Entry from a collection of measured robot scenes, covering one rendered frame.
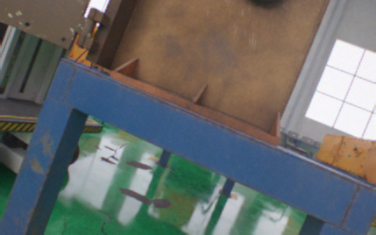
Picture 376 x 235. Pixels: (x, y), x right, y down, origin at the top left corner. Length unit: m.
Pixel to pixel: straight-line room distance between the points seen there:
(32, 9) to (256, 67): 0.66
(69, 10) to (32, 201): 0.52
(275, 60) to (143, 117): 0.44
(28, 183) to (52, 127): 0.15
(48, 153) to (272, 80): 0.64
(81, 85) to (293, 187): 0.52
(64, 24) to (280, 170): 0.67
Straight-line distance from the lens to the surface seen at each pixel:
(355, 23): 12.66
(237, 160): 0.49
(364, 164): 4.29
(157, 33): 0.79
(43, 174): 0.66
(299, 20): 0.80
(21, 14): 0.80
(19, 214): 0.73
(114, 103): 0.54
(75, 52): 4.67
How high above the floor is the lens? 0.64
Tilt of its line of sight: 2 degrees down
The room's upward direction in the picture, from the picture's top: 22 degrees clockwise
